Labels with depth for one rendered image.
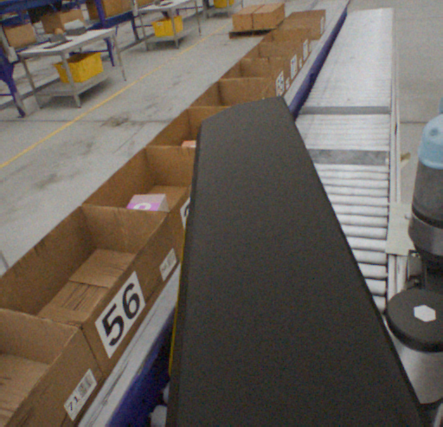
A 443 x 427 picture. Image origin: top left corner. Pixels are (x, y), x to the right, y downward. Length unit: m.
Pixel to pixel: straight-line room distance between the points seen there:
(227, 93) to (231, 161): 2.02
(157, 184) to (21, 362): 0.79
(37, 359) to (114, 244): 0.39
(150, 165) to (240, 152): 1.38
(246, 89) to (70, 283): 1.34
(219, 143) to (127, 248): 1.07
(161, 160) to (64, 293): 0.59
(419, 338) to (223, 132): 0.16
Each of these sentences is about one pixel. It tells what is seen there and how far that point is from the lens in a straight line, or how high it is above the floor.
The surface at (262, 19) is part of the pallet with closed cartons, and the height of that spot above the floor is 0.31.
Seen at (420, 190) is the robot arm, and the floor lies 1.33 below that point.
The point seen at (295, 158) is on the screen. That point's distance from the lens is 0.15.
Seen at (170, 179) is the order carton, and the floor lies 0.92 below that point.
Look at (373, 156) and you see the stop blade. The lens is 1.87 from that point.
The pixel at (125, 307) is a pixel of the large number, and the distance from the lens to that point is 0.95.
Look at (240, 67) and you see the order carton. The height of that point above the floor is 1.01.
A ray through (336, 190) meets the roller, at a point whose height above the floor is 0.74.
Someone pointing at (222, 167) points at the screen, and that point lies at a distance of 0.16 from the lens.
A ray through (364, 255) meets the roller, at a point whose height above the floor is 0.75.
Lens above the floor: 1.62
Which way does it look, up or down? 32 degrees down
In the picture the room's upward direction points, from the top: 9 degrees counter-clockwise
